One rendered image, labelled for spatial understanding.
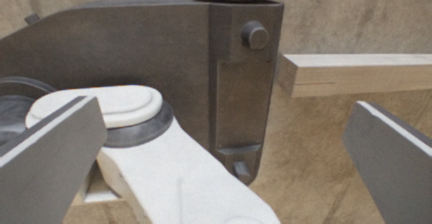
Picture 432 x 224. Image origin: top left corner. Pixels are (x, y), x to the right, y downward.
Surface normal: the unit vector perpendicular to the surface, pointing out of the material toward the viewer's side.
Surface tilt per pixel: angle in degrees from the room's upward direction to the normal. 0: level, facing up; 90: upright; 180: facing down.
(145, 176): 90
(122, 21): 0
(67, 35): 0
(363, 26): 0
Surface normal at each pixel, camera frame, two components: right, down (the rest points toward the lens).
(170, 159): 0.01, -0.86
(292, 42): 0.18, 0.50
